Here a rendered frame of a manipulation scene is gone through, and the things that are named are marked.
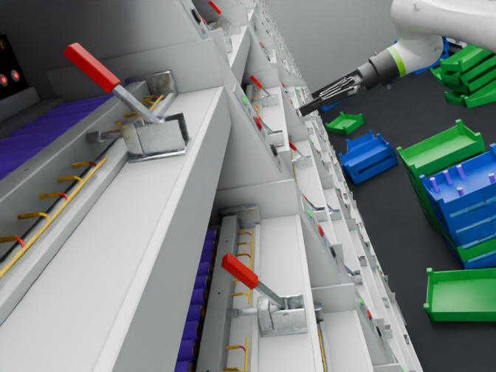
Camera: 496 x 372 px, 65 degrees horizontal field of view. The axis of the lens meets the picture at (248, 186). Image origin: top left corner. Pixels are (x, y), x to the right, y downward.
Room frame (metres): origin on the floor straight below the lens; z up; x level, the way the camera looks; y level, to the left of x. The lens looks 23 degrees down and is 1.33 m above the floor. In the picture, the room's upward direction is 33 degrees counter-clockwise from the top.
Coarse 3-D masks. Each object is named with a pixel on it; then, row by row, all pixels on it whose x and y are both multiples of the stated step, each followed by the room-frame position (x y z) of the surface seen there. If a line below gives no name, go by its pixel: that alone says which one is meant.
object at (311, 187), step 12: (288, 132) 1.12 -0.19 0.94; (300, 132) 1.11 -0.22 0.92; (300, 144) 1.09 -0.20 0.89; (312, 156) 0.99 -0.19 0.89; (300, 168) 0.93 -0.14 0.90; (312, 168) 0.92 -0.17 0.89; (300, 180) 0.87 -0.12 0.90; (312, 180) 0.85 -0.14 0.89; (312, 192) 0.80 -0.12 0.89; (324, 204) 0.73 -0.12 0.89; (324, 228) 0.65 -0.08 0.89; (336, 240) 0.61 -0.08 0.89; (336, 252) 0.53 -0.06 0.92
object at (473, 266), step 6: (450, 246) 1.28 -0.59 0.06; (456, 258) 1.25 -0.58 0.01; (486, 258) 1.13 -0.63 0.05; (492, 258) 1.12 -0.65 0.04; (462, 264) 1.17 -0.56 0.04; (468, 264) 1.15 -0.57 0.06; (474, 264) 1.14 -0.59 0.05; (480, 264) 1.13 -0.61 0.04; (486, 264) 1.13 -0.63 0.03; (492, 264) 1.12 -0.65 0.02
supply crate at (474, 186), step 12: (492, 144) 1.26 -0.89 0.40; (480, 156) 1.27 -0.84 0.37; (492, 156) 1.26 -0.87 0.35; (456, 168) 1.30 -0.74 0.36; (468, 168) 1.29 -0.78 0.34; (480, 168) 1.27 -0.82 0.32; (492, 168) 1.23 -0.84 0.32; (444, 180) 1.32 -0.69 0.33; (456, 180) 1.29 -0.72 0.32; (468, 180) 1.25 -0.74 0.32; (480, 180) 1.21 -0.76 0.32; (432, 192) 1.31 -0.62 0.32; (444, 192) 1.26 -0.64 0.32; (456, 192) 1.22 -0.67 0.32; (468, 192) 1.19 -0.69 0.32; (480, 192) 1.11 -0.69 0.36; (492, 192) 1.10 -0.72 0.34; (444, 204) 1.15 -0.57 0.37; (456, 204) 1.14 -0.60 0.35; (468, 204) 1.13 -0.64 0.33
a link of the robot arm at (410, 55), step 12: (432, 36) 0.98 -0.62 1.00; (396, 48) 1.05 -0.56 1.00; (408, 48) 1.02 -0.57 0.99; (420, 48) 1.00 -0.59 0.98; (432, 48) 0.99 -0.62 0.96; (396, 60) 1.03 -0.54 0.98; (408, 60) 1.02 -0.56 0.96; (420, 60) 1.01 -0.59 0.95; (432, 60) 1.00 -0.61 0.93; (408, 72) 1.04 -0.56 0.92
